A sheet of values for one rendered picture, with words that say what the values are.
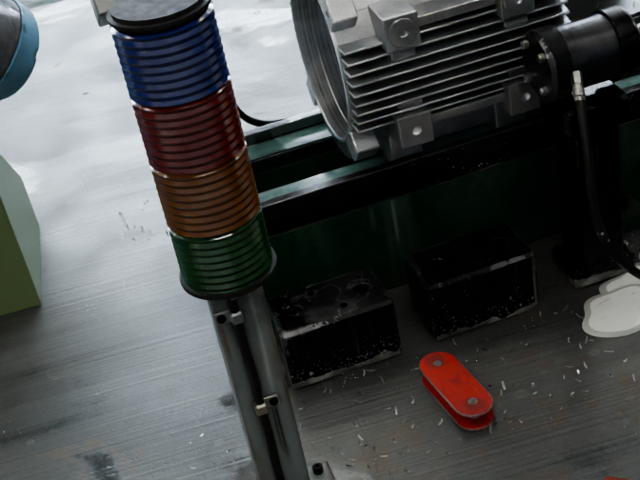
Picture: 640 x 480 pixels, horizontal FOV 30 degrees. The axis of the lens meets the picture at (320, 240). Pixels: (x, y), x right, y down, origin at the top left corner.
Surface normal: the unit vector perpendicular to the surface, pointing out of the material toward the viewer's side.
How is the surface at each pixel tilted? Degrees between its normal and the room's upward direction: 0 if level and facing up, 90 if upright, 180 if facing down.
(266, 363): 90
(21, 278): 90
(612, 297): 0
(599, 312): 0
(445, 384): 0
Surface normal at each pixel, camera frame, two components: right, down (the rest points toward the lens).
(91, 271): -0.17, -0.82
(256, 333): 0.29, 0.49
